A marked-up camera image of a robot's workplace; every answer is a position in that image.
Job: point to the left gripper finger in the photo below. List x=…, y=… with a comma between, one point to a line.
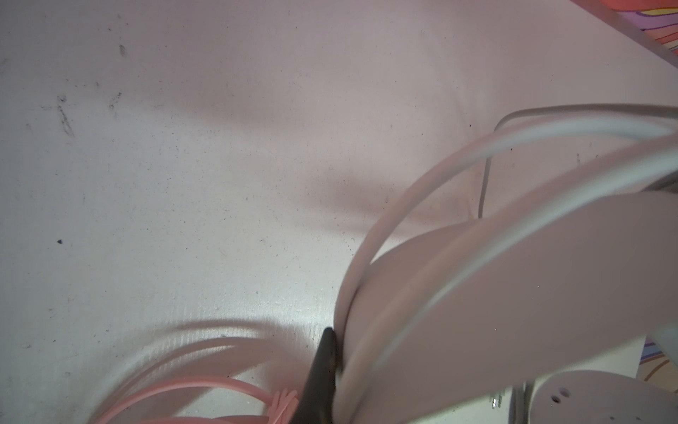
x=316, y=402

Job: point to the pink cat-ear headphones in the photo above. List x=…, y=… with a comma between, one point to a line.
x=208, y=381

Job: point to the white headphones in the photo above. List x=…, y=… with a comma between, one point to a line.
x=574, y=268

